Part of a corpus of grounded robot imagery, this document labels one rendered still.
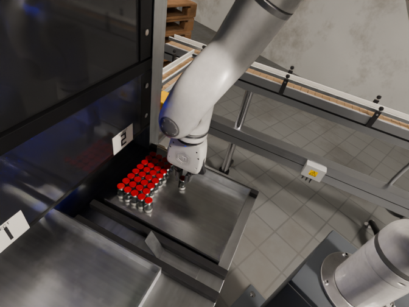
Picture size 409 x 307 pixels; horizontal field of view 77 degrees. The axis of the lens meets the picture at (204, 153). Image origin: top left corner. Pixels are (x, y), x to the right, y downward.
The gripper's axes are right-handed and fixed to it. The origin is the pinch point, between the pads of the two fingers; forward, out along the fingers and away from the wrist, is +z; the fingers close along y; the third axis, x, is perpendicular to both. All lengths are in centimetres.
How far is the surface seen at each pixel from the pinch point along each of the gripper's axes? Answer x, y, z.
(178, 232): -13.8, 6.5, 5.8
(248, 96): 89, -2, 15
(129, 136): -1.4, -17.7, -7.1
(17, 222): -35.4, -17.7, -8.7
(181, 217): -9.4, 5.2, 5.8
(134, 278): -28.8, 3.5, 5.8
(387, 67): 319, 111, 36
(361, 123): 85, 57, 5
